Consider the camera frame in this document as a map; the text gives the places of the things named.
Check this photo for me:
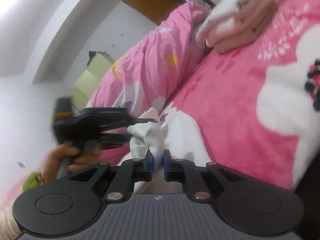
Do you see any person's left hand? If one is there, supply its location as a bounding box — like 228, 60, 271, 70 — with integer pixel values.
41, 144, 101, 182

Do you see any pink leaf print bed sheet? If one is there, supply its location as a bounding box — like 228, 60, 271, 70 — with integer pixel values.
160, 0, 320, 193

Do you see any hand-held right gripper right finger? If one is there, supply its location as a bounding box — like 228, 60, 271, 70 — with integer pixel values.
162, 149, 247, 201

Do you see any folded pale pink garment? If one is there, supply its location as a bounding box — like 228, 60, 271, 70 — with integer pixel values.
206, 0, 278, 54

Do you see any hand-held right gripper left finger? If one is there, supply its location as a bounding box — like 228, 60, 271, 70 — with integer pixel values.
69, 150, 153, 202

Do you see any green fuzzy toy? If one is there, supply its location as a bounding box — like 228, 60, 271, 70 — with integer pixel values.
22, 171, 44, 193

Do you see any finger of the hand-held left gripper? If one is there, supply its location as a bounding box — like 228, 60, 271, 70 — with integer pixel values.
100, 119, 148, 132
100, 133, 133, 151

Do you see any wooden door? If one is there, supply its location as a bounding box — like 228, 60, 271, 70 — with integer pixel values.
122, 0, 217, 27

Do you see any pink floral quilt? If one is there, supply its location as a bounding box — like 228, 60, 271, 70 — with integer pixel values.
86, 1, 213, 153

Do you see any small white garment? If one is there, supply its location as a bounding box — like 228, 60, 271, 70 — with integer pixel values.
127, 107, 180, 193

